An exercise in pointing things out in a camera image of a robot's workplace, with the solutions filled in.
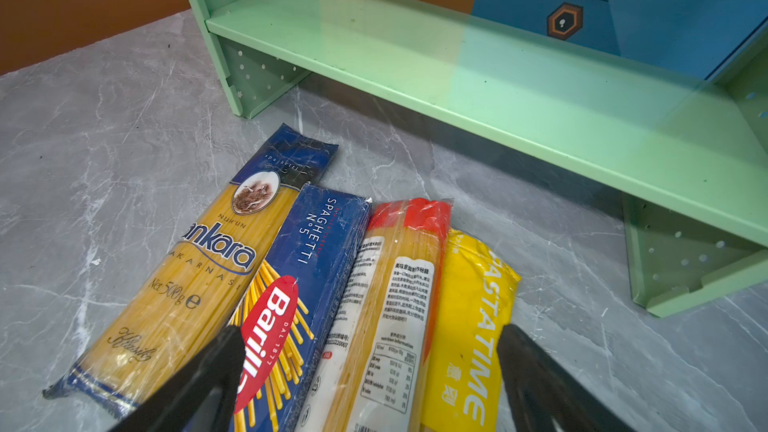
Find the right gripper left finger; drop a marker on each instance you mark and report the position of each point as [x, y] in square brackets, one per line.
[199, 397]

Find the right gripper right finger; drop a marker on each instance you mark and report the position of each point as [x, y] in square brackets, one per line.
[542, 395]

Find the blue Barilla spaghetti box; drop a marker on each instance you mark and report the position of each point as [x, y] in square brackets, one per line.
[287, 313]

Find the yellow pasta bag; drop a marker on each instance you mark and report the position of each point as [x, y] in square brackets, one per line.
[476, 302]

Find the green metal two-tier shelf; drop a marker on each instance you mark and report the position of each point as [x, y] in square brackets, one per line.
[689, 156]

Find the red-ended clear spaghetti bag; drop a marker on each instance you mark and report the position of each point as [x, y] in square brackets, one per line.
[371, 375]

